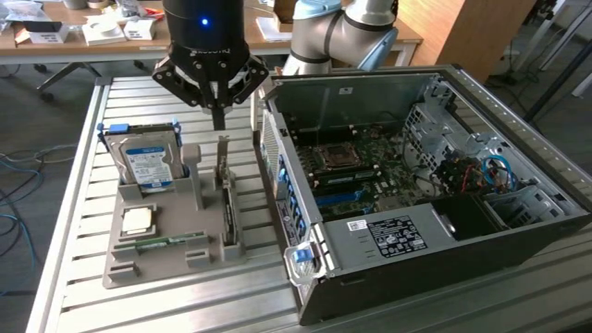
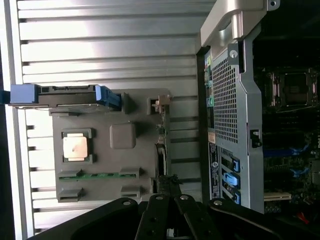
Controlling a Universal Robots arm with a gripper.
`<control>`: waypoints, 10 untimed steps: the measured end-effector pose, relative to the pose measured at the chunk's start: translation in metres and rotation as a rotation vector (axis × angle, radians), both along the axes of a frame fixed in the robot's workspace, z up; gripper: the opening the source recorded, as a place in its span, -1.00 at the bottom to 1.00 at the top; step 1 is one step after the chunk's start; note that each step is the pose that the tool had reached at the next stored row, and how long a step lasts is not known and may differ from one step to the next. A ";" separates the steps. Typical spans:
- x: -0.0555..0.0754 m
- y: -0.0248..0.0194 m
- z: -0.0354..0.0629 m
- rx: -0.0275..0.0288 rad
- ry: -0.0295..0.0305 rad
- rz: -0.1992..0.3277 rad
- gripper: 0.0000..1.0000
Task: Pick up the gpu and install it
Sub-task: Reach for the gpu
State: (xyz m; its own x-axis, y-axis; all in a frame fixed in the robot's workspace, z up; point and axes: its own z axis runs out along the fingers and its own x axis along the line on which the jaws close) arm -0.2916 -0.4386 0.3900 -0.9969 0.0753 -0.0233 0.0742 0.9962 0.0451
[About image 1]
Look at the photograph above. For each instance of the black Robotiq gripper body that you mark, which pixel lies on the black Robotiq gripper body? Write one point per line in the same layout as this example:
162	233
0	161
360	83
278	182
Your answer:
202	31

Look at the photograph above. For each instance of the graphics card with metal bracket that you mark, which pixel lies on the graphics card with metal bracket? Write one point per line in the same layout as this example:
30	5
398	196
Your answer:
228	215

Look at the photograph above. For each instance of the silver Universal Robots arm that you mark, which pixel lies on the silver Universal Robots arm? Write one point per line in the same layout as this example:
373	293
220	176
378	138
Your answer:
314	38

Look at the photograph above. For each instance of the wooden office desk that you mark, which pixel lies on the wooden office desk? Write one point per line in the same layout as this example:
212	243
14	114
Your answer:
268	46
69	46

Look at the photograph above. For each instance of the orange small tool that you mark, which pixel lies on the orange small tool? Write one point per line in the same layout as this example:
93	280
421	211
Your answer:
152	13

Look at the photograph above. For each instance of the small white labelled box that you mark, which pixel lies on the small white labelled box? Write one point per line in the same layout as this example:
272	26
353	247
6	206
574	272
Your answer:
138	30

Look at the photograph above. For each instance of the white paper stack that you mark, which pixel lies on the white paper stack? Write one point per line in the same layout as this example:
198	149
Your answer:
272	29

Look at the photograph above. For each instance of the open cardboard box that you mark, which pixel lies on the open cardboard box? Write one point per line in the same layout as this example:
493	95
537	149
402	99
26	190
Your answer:
281	10

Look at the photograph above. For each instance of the black desk leg with casters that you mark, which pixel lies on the black desk leg with casters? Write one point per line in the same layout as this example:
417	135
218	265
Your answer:
69	71

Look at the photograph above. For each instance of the hard disk in blue caddy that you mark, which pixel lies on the hard disk in blue caddy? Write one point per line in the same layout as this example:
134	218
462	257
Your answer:
148	163

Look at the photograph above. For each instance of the brown tape roll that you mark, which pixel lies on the brown tape roll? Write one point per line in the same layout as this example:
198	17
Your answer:
97	3

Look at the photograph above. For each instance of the metal CPU socket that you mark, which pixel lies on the metal CPU socket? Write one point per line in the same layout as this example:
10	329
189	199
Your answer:
340	156

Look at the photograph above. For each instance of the grey cup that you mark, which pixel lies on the grey cup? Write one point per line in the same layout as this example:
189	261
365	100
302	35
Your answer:
73	3

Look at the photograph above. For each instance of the white box with black lid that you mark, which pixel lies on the white box with black lid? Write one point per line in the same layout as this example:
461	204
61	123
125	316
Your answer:
45	34

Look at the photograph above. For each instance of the installed dark RAM stick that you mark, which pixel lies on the installed dark RAM stick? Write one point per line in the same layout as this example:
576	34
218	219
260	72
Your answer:
350	177

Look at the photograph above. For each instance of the blue expansion slot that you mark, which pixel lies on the blue expansion slot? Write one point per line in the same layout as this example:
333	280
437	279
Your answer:
337	198

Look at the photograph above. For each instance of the clear plastic bags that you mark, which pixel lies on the clear plastic bags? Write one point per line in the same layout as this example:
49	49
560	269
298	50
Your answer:
18	12

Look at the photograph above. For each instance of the silver CPU chip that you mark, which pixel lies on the silver CPU chip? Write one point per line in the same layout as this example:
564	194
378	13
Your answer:
137	221

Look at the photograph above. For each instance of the green motherboard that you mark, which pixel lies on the green motherboard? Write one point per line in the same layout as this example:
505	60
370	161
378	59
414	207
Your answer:
393	180

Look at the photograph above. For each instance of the perforated metal drive cage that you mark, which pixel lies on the perforated metal drive cage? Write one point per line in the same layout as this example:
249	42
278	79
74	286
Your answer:
429	138

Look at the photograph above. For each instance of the green RAM stick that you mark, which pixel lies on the green RAM stick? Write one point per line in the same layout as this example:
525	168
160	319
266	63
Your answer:
157	241

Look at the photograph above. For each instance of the grey plastic parts rack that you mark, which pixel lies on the grey plastic parts rack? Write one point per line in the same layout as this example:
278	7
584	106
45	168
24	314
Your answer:
180	256

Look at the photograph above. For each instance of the blue case latch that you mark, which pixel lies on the blue case latch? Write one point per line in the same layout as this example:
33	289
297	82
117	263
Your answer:
302	256

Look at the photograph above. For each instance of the grey power supply unit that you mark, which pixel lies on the grey power supply unit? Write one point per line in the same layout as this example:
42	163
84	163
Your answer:
356	249

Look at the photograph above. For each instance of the black metal pole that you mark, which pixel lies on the black metal pole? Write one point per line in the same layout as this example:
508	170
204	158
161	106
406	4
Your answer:
561	74

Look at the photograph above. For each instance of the open black PC case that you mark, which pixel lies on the open black PC case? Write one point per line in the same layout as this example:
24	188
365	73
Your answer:
416	288

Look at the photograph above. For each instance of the metal disk bay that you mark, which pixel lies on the metal disk bay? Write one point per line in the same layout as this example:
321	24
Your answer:
526	208

